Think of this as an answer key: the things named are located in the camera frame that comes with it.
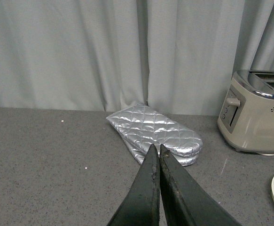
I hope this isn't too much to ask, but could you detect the lower silver quilted oven mitt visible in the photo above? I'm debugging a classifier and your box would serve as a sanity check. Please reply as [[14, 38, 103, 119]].
[[124, 141, 198, 167]]

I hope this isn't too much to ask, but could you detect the grey curtain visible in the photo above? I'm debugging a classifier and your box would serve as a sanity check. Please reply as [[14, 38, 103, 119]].
[[0, 0, 274, 115]]

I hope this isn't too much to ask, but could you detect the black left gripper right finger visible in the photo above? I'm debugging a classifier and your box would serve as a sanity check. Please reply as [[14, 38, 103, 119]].
[[159, 145, 240, 226]]

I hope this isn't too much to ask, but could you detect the silver quilted oven mitt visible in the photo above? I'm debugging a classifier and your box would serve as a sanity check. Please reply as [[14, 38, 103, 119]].
[[107, 103, 203, 158], [124, 141, 198, 167]]

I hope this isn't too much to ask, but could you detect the upper silver quilted oven mitt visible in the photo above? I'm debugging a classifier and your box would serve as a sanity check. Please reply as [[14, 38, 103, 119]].
[[107, 103, 203, 158]]

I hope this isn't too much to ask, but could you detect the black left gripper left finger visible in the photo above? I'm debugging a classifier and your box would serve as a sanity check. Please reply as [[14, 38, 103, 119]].
[[108, 144, 160, 226]]

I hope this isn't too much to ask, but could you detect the beige toaster lever knob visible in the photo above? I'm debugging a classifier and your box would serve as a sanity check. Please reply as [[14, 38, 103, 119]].
[[226, 97, 241, 107]]

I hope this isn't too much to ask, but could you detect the beige two-slot toaster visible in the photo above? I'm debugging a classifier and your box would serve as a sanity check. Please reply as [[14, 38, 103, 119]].
[[217, 70, 274, 156]]

